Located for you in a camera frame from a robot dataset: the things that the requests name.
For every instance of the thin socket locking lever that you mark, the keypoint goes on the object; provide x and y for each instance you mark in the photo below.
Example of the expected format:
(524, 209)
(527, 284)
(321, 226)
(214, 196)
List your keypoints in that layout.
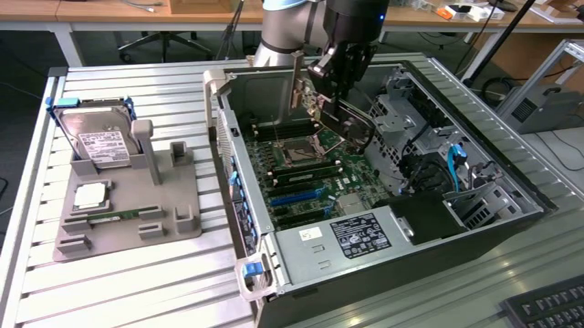
(275, 131)

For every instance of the graphics card with black shroud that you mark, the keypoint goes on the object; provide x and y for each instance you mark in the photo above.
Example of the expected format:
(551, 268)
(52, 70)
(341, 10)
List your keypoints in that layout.
(352, 130)

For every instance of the black office chair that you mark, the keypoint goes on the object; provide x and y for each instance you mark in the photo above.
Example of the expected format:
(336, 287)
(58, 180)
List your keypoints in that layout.
(164, 42)

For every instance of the gray power supply unit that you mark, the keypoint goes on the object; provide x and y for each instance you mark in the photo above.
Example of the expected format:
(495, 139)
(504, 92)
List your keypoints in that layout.
(310, 259)

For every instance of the grey box on right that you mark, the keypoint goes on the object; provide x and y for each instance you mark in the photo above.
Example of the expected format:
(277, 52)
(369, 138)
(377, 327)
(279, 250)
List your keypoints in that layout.
(549, 68)

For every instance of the black open PC case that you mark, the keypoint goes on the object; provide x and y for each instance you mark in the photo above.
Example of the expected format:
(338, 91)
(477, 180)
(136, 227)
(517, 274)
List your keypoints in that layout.
(329, 297)

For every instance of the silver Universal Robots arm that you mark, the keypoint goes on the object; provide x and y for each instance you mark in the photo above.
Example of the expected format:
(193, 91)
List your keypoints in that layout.
(282, 30)

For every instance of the silver CPU chip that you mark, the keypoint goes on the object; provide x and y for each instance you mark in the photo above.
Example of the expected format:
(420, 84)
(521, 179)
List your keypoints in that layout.
(91, 196)

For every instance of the gray metal control box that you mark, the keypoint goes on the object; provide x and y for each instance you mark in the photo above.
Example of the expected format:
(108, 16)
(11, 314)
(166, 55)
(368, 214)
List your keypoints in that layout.
(547, 109)

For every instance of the hard disk in blue carrier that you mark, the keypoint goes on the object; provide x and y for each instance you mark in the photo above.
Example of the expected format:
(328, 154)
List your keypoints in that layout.
(87, 123)

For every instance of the metal socket cover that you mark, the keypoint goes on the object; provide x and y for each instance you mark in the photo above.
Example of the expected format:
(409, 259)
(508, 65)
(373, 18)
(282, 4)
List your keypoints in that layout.
(317, 136)

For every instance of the white paper stack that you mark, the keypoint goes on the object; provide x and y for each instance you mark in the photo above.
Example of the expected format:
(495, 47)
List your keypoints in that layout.
(556, 17)

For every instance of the orange and white box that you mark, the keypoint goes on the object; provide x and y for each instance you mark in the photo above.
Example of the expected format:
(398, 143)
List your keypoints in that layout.
(444, 13)

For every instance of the wooden desk with white frame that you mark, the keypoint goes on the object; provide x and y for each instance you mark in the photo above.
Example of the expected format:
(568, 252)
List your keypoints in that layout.
(410, 18)
(27, 10)

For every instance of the white cardboard box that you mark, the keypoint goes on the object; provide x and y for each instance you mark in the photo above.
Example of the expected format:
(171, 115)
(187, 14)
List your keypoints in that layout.
(485, 14)

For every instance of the green Dell motherboard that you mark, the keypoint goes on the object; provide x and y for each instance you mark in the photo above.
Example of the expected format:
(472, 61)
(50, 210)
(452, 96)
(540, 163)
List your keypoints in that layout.
(358, 169)

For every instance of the wooden block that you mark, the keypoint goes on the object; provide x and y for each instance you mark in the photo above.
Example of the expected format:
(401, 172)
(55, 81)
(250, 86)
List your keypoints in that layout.
(565, 5)

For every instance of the silver chipset heatsink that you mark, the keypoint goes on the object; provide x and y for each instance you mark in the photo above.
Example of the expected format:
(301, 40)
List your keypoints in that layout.
(354, 206)

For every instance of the slotted metal disk bay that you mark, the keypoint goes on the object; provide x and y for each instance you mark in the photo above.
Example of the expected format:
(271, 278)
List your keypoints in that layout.
(479, 208)

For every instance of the CPU socket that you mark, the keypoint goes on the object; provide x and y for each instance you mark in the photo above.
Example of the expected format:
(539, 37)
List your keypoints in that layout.
(298, 152)

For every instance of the black and white box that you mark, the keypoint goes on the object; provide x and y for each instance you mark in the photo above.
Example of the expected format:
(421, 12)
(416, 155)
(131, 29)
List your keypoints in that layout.
(458, 8)

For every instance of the clear plastic container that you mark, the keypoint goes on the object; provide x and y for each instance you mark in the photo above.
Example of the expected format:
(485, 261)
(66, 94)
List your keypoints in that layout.
(420, 4)

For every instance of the gray plastic parts rack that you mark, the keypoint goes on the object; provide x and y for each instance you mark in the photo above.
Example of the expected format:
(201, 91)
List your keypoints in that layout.
(132, 201)

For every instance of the black plastic shroud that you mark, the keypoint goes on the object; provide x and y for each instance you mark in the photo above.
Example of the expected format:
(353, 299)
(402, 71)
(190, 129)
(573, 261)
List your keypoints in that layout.
(424, 218)

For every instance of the green RAM stick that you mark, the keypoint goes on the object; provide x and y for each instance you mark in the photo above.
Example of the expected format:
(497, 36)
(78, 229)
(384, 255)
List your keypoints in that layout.
(114, 216)

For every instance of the black tripod pole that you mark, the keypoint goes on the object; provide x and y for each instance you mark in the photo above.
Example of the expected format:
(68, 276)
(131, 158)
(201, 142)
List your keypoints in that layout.
(501, 37)

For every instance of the black keyboard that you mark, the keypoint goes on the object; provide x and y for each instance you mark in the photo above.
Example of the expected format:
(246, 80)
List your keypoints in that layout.
(547, 307)

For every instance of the black monitor base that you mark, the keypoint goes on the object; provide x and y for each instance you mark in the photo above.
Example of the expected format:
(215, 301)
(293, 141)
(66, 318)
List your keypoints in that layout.
(501, 4)

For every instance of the black RAM slot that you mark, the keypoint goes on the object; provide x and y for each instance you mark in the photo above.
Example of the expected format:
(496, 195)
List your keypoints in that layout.
(301, 165)
(286, 129)
(302, 168)
(287, 133)
(283, 126)
(305, 171)
(282, 122)

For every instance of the perforated metal disk bay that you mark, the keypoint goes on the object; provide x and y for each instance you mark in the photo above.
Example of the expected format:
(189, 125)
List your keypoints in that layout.
(392, 123)

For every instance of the wooden box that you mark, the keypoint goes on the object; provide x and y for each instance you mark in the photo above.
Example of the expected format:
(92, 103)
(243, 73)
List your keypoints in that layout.
(197, 6)

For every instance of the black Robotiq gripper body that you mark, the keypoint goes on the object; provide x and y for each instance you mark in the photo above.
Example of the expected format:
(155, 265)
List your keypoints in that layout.
(356, 20)

